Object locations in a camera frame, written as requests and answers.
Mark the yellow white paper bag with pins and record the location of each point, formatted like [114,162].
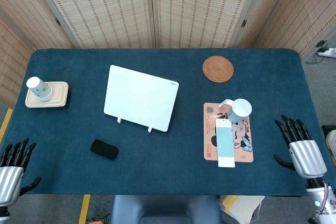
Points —
[241,205]

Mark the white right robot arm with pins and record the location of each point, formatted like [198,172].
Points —
[320,200]

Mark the grey shoe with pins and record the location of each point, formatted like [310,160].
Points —
[332,142]

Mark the orange cartoon mat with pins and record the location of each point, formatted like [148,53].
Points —
[242,140]

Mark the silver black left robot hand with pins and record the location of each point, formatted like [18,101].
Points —
[10,179]

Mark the blue robot base seat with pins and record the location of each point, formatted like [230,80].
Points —
[162,209]

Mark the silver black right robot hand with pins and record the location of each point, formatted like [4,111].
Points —
[307,155]

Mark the light blue white box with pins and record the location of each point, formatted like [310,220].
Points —
[224,142]

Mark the black small case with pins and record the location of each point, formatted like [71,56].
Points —
[104,149]

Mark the yellow floor tape strip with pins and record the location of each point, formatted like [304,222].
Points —
[5,124]
[84,208]

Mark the white blue pitcher mug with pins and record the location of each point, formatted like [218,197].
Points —
[240,110]

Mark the metal screen bracket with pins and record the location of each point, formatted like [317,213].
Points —
[321,44]

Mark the white printed paper cup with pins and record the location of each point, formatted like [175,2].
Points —
[40,89]

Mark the white power strip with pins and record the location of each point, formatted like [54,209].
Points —
[328,51]

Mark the black chair base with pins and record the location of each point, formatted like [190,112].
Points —
[328,129]

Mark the round woven brown coaster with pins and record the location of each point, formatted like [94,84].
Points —
[218,69]

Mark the black screen hinge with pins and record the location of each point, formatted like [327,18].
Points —
[58,22]
[244,23]

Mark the white rectangular board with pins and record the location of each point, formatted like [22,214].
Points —
[140,98]

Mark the beige lunch box lid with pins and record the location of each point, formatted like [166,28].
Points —
[59,95]

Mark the woven folding screen panel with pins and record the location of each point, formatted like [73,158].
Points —
[10,58]
[296,6]
[29,3]
[199,9]
[105,9]

